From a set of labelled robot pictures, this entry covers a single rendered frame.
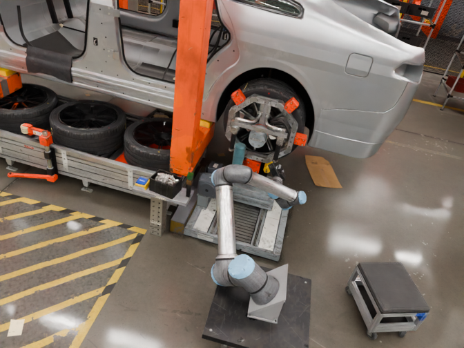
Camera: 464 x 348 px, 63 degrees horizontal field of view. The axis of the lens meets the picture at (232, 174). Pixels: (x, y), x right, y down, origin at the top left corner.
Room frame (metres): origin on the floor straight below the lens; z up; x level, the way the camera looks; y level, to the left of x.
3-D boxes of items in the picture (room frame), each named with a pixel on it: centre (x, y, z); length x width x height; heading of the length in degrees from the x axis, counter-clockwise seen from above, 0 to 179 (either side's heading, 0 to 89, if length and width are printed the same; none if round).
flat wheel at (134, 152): (2.88, 0.67, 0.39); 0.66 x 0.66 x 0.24
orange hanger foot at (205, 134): (2.73, 0.34, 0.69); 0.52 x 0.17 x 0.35; 172
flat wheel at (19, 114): (3.07, 2.09, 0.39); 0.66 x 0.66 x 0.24
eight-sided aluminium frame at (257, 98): (2.64, -0.16, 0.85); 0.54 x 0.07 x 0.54; 82
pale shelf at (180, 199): (2.19, 0.49, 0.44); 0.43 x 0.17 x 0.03; 82
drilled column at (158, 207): (2.19, 0.52, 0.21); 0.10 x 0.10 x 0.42; 82
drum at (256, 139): (2.57, -0.15, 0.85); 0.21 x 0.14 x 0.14; 172
